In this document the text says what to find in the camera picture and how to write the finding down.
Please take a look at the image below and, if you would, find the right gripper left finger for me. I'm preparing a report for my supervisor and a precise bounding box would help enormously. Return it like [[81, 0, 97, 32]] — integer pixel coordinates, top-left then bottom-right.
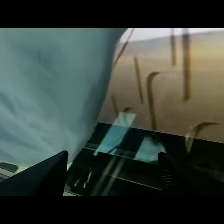
[[0, 149, 69, 197]]

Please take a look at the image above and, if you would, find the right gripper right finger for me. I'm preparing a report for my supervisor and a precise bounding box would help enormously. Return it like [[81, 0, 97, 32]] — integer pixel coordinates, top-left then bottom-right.
[[157, 151, 224, 197]]

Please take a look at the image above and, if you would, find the light blue garment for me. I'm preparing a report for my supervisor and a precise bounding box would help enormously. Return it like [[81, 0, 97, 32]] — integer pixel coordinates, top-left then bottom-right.
[[0, 27, 129, 168]]

